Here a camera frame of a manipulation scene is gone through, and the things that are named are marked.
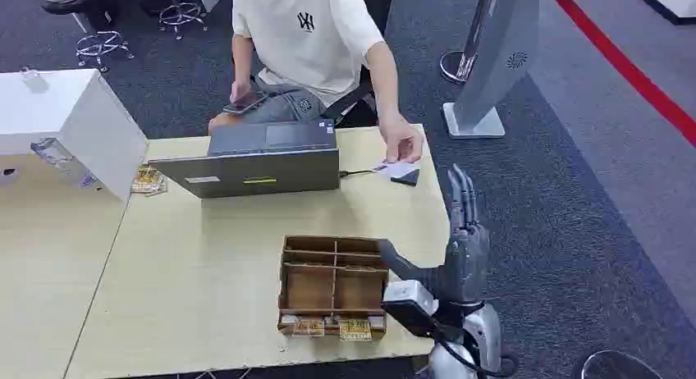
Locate person's left hand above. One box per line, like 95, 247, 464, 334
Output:
378, 113, 426, 165

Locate person's right hand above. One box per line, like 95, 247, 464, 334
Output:
228, 80, 254, 105

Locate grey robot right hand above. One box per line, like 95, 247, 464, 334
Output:
378, 164, 491, 311

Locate dark smartphone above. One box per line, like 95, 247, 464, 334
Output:
222, 91, 268, 116

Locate white card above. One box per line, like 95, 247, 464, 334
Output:
373, 160, 421, 180

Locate black office chair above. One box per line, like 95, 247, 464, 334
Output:
322, 66, 380, 130

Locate person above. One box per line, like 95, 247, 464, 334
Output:
206, 0, 426, 165

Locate grey laptop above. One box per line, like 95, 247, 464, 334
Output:
148, 119, 341, 200

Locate chrome stool base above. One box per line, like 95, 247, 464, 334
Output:
75, 30, 135, 74
158, 0, 209, 41

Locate grey kiosk stand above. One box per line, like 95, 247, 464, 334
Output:
442, 0, 543, 140

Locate stack of yellow cards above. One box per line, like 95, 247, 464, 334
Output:
130, 165, 168, 198

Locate yellow printed card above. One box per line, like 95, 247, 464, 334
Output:
337, 318, 374, 343

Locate wooden card box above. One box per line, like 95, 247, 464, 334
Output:
277, 235, 391, 343

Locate white cabinet box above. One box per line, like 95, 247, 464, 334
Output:
0, 68, 149, 203

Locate round dark stool seat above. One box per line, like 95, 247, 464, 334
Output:
577, 349, 666, 379

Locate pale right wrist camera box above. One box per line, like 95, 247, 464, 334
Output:
380, 280, 439, 339

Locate chrome stanchion post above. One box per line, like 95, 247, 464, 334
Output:
438, 0, 500, 86

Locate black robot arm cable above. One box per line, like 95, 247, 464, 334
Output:
433, 337, 520, 379

